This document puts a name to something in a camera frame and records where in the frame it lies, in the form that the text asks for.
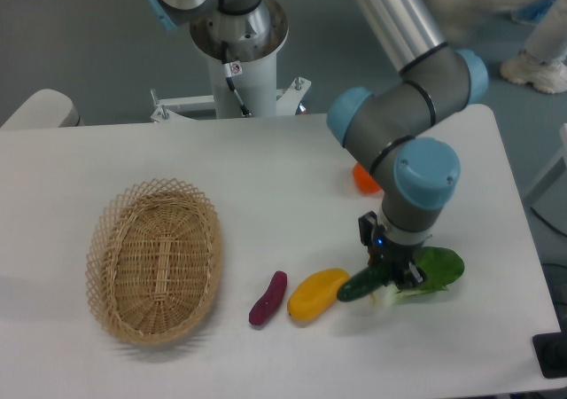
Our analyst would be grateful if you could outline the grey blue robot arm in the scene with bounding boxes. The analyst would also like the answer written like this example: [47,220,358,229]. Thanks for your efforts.
[147,0,488,301]

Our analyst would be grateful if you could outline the green bok choy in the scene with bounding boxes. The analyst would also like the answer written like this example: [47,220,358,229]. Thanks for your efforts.
[370,246,465,307]

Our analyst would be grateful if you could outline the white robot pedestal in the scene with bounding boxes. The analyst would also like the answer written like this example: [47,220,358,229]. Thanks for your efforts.
[151,0,311,122]

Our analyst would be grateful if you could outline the yellow mango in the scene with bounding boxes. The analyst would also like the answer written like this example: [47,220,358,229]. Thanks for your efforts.
[287,268,350,323]

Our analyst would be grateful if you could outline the white sneaker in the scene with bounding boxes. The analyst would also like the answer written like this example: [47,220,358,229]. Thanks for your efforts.
[500,51,566,95]

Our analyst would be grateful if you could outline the white chair back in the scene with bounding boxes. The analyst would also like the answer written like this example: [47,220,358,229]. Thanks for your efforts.
[1,89,84,131]

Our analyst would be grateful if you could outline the purple sweet potato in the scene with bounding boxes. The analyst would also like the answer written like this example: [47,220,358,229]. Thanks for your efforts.
[248,270,288,327]

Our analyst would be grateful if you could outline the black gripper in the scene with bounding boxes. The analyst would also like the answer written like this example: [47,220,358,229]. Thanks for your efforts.
[358,212,427,289]

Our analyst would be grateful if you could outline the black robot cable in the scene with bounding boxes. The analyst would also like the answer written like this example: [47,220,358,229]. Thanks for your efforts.
[220,39,252,118]

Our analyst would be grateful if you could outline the woven wicker basket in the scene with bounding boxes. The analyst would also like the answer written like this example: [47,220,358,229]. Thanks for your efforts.
[86,179,222,346]

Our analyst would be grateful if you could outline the blue plastic bag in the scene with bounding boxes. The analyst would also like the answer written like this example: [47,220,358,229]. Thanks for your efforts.
[510,0,556,26]

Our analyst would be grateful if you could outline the black device at table edge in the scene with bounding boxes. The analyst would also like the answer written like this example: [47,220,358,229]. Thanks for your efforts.
[532,332,566,379]

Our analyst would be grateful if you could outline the white table leg frame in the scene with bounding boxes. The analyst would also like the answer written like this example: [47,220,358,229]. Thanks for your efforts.
[523,124,566,238]

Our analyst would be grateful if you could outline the green cucumber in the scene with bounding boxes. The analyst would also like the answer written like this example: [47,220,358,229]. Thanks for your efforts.
[337,263,392,302]

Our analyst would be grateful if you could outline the orange tangerine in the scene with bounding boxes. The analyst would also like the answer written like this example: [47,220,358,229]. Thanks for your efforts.
[352,163,382,194]

